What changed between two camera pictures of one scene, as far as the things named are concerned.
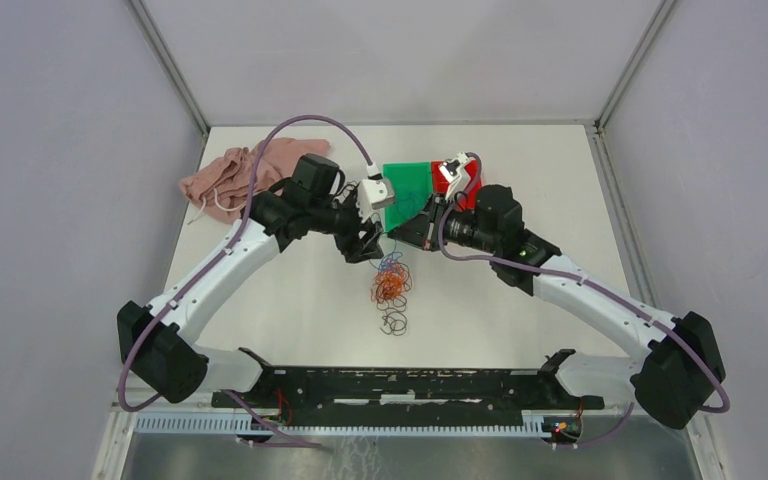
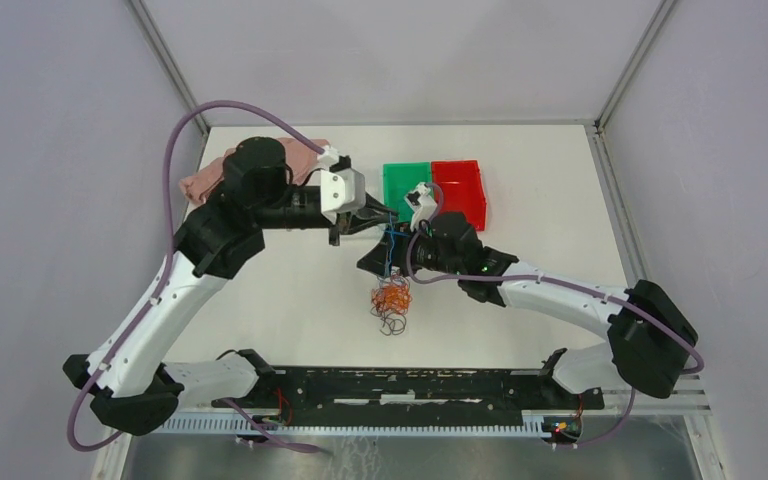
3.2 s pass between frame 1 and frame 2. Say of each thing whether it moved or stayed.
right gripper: moved
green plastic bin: stayed
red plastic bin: stayed
